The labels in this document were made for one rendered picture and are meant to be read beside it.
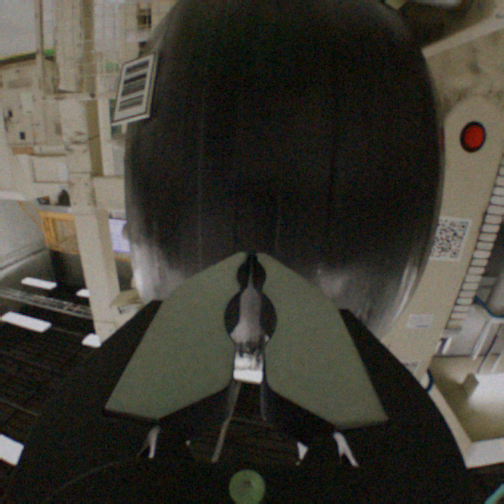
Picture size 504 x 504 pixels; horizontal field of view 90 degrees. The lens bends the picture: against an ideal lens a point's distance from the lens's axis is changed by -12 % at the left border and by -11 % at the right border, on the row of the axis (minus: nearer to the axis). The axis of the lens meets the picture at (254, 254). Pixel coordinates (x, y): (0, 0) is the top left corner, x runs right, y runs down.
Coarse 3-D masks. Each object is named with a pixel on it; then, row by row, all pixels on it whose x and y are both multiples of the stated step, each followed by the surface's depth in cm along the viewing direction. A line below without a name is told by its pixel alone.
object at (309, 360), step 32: (256, 256) 12; (256, 288) 12; (288, 288) 10; (288, 320) 8; (320, 320) 9; (288, 352) 7; (320, 352) 7; (352, 352) 7; (288, 384) 7; (320, 384) 7; (352, 384) 7; (288, 416) 6; (320, 416) 6; (352, 416) 6; (384, 416) 6
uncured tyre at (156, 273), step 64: (192, 0) 23; (256, 0) 22; (320, 0) 23; (192, 64) 20; (256, 64) 20; (320, 64) 20; (384, 64) 20; (128, 128) 23; (192, 128) 20; (256, 128) 20; (320, 128) 20; (384, 128) 20; (128, 192) 24; (192, 192) 21; (256, 192) 21; (320, 192) 21; (384, 192) 21; (192, 256) 22; (320, 256) 22; (384, 256) 22; (256, 320) 25; (384, 320) 26
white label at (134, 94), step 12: (132, 60) 22; (144, 60) 21; (156, 60) 21; (120, 72) 22; (132, 72) 22; (144, 72) 21; (120, 84) 22; (132, 84) 21; (144, 84) 21; (120, 96) 22; (132, 96) 21; (144, 96) 21; (120, 108) 22; (132, 108) 21; (144, 108) 21; (120, 120) 21; (132, 120) 21
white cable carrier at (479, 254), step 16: (496, 192) 41; (496, 208) 42; (496, 224) 44; (480, 240) 46; (480, 256) 45; (480, 272) 47; (464, 288) 48; (464, 304) 50; (448, 320) 51; (448, 336) 52
